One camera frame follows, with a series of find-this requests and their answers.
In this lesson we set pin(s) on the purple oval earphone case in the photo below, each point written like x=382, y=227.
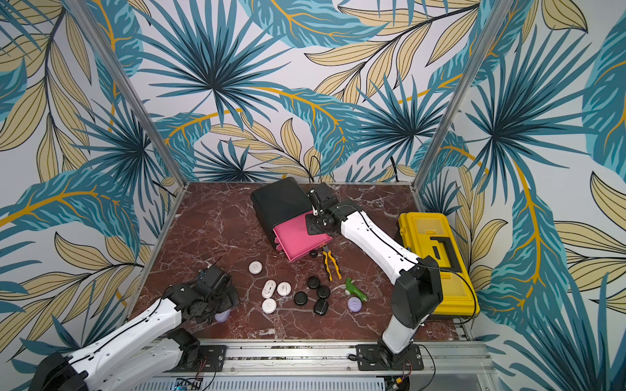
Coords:
x=222, y=317

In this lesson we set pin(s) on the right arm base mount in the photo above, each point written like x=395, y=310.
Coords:
x=375, y=357

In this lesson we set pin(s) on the white oval earphone case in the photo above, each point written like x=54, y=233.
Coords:
x=269, y=289

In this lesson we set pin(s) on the black drawer cabinet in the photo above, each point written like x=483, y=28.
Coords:
x=277, y=203

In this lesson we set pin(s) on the yellow toolbox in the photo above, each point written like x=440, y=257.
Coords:
x=430, y=234

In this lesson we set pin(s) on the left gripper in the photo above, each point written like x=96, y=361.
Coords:
x=227, y=301

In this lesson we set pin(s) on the purple round earphone case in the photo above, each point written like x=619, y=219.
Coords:
x=354, y=304

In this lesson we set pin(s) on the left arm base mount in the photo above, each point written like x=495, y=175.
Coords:
x=204, y=358

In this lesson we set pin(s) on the green plastic toy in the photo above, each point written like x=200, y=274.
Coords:
x=352, y=290

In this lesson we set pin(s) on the white round earphone case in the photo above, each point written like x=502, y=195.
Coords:
x=284, y=289
x=255, y=268
x=269, y=306

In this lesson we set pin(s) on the pink drawer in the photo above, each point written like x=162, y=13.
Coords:
x=293, y=239

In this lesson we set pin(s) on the yellow black pliers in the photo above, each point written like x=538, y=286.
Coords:
x=330, y=264

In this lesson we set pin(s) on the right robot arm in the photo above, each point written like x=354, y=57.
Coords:
x=417, y=283

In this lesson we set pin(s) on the aluminium rail frame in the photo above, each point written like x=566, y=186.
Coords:
x=321, y=359

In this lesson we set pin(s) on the black oval earphone case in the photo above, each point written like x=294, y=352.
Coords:
x=321, y=307

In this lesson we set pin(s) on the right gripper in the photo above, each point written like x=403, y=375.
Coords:
x=316, y=225

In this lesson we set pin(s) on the black round earphone case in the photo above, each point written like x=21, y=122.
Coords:
x=300, y=298
x=323, y=292
x=313, y=282

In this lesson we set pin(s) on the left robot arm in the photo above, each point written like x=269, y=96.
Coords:
x=149, y=344

